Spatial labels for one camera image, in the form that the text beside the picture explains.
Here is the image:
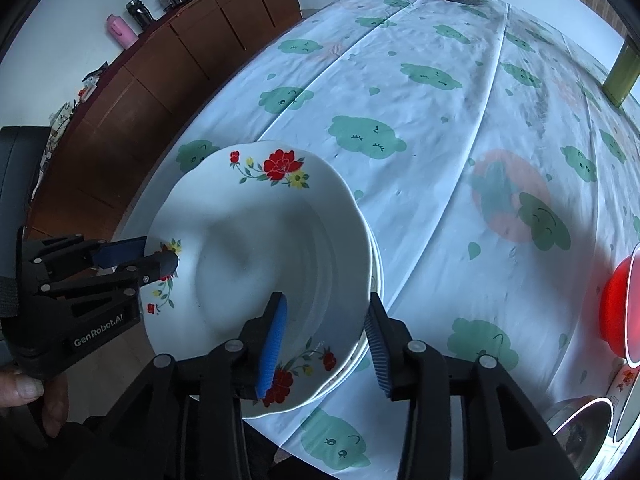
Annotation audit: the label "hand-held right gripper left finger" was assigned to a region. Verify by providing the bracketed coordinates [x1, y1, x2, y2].
[87, 291, 290, 480]

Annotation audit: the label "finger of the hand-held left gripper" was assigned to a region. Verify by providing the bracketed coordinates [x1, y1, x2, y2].
[20, 236, 149, 281]
[40, 250, 180, 307]

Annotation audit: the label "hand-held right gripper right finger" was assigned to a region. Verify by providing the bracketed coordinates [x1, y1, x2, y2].
[364, 292, 581, 480]

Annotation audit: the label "blue patterned bowl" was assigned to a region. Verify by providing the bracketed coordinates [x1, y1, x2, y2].
[310, 240, 385, 401]

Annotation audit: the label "white plate red flowers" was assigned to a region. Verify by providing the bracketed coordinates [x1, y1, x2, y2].
[142, 141, 373, 421]

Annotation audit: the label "white plate small floral rim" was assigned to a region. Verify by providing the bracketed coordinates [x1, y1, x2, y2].
[300, 225, 379, 403]

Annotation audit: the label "stainless steel bowl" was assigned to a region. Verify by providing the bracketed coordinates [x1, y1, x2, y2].
[542, 395, 617, 478]

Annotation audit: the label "red plastic bowl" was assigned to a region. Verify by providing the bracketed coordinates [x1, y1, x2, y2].
[598, 252, 640, 367]

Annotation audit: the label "white enamel cup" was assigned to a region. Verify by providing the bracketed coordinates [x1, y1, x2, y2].
[606, 360, 640, 446]

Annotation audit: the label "person's left hand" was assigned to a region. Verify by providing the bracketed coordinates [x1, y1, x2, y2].
[0, 365, 71, 436]

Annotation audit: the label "pile of small packets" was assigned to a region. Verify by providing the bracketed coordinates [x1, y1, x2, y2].
[46, 60, 110, 143]

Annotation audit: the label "brown wooden cabinet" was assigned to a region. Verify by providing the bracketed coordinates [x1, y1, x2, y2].
[27, 0, 303, 241]

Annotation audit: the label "pink thermos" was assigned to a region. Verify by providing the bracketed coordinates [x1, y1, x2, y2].
[106, 14, 139, 50]

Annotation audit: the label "black thermos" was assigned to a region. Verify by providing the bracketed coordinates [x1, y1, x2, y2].
[125, 0, 156, 33]

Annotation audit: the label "white green cloud tablecloth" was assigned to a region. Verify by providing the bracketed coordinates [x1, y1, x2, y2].
[112, 0, 640, 476]

